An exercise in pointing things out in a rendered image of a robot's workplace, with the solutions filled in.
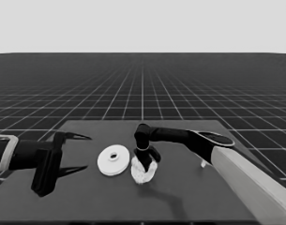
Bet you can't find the large thick white disc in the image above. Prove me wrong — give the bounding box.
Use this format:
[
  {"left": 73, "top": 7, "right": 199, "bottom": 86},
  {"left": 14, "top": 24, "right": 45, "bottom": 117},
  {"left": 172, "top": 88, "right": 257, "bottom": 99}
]
[{"left": 97, "top": 143, "right": 131, "bottom": 177}]

